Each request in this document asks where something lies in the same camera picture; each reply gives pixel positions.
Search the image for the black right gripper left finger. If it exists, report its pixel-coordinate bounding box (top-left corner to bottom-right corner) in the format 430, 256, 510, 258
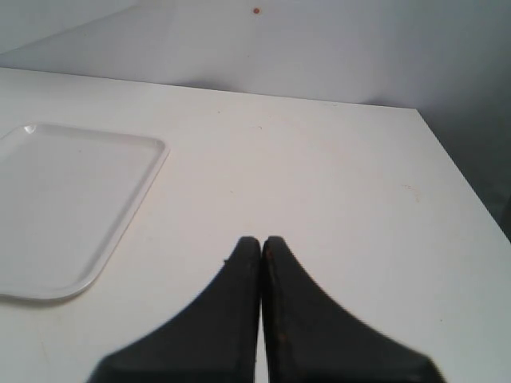
89, 236, 261, 382

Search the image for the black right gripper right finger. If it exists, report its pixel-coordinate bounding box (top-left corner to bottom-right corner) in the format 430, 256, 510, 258
261, 236, 445, 382

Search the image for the white rectangular plastic tray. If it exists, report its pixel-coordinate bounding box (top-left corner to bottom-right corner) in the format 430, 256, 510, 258
1, 123, 169, 301

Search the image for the white backdrop sheet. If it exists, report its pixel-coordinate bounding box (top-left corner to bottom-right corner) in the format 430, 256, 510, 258
0, 0, 511, 111

